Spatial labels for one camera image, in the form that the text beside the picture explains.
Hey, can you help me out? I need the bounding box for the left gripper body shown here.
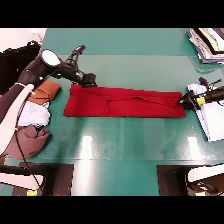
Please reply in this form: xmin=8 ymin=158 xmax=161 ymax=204
xmin=79 ymin=73 xmax=99 ymax=89

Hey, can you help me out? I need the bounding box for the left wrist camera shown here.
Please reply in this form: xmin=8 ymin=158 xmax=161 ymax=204
xmin=64 ymin=44 xmax=87 ymax=73

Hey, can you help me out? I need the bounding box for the black garment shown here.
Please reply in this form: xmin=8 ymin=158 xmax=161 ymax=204
xmin=0 ymin=40 xmax=42 ymax=97

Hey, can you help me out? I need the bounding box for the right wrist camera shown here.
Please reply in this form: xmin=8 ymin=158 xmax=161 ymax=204
xmin=198 ymin=76 xmax=223 ymax=91

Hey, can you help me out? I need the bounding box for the red T-shirt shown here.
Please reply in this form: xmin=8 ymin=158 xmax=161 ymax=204
xmin=63 ymin=83 xmax=187 ymax=119

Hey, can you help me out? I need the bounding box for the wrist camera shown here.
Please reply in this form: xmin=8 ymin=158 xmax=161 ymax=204
xmin=198 ymin=76 xmax=223 ymax=91
xmin=64 ymin=44 xmax=87 ymax=73

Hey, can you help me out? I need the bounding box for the black cable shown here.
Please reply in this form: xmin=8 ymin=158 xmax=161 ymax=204
xmin=13 ymin=128 xmax=46 ymax=197

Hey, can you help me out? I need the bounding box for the orange garment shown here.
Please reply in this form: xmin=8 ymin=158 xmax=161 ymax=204
xmin=27 ymin=79 xmax=62 ymax=105

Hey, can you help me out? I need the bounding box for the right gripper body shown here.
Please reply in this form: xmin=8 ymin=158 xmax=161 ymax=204
xmin=176 ymin=89 xmax=200 ymax=111

